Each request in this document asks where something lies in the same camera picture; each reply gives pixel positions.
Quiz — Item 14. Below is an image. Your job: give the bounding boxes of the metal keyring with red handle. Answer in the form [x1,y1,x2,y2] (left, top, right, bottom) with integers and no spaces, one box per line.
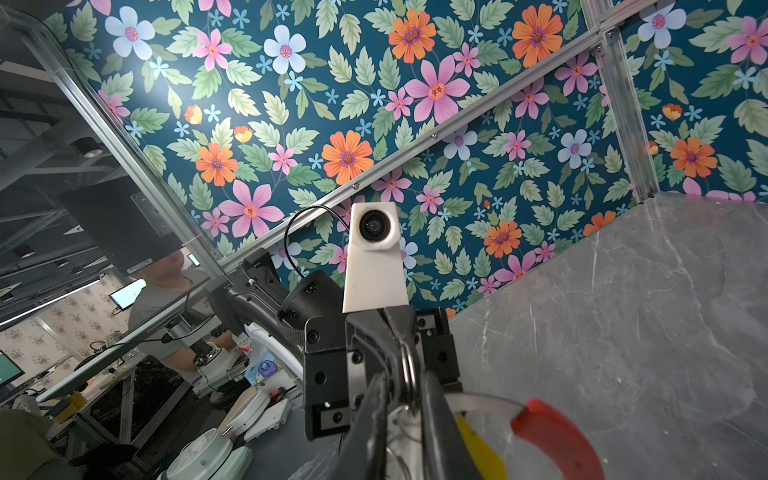
[446,393,605,479]

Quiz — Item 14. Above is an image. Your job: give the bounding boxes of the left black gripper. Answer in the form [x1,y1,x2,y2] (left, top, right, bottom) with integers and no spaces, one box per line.
[303,305,462,441]

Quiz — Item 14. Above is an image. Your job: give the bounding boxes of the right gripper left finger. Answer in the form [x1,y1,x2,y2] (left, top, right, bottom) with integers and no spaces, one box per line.
[335,373,388,480]

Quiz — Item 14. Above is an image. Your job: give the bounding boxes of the yellow tagged key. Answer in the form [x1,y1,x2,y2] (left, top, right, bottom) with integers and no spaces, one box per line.
[454,414,507,480]

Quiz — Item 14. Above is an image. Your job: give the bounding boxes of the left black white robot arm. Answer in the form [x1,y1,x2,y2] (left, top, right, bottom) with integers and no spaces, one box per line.
[205,248,462,441]

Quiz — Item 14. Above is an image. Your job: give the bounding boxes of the person behind glass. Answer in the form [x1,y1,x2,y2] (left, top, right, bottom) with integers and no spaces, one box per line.
[128,248,238,385]

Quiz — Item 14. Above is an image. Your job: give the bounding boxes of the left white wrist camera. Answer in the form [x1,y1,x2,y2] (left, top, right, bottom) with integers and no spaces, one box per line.
[342,202,409,314]

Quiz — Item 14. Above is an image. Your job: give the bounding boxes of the left camera black cable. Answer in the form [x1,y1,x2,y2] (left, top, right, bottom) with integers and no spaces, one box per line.
[283,204,352,277]

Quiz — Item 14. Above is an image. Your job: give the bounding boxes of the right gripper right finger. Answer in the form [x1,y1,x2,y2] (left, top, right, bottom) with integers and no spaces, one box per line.
[420,371,482,480]

